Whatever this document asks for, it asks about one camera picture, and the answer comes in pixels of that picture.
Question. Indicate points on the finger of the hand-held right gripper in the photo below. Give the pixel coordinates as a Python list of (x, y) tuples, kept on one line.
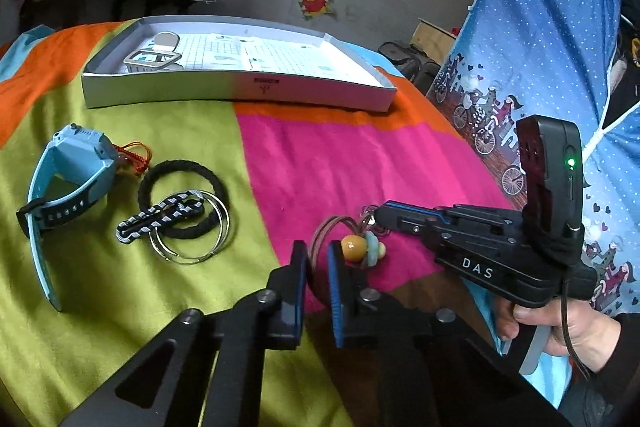
[(405, 219)]

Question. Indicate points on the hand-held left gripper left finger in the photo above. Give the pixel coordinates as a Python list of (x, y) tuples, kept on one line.
[(299, 277)]

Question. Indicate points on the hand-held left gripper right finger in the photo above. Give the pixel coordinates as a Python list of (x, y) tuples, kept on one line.
[(336, 287)]

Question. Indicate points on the white cardboard box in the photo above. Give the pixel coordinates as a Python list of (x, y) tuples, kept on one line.
[(200, 89)]

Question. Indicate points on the blue smartwatch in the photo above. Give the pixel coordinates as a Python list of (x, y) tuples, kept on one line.
[(75, 157)]

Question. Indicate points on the person's right forearm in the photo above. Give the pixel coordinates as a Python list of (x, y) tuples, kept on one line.
[(625, 357)]

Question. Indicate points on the person's right hand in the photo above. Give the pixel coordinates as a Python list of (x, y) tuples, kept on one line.
[(575, 332)]

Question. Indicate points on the dark suitcase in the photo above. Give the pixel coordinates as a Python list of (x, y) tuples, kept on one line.
[(427, 74)]

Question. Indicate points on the colourful striped blanket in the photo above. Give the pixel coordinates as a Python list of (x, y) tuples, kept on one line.
[(150, 317)]

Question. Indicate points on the grey patterned suitcase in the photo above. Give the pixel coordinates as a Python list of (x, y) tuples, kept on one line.
[(397, 59)]

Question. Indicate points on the light wooden board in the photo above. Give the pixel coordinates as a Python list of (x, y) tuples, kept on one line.
[(435, 39)]

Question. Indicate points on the grid printed paper sheet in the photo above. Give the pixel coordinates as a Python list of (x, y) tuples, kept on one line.
[(280, 54)]

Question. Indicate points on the blue dotted fabric wardrobe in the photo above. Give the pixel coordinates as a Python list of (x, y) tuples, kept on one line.
[(540, 32)]

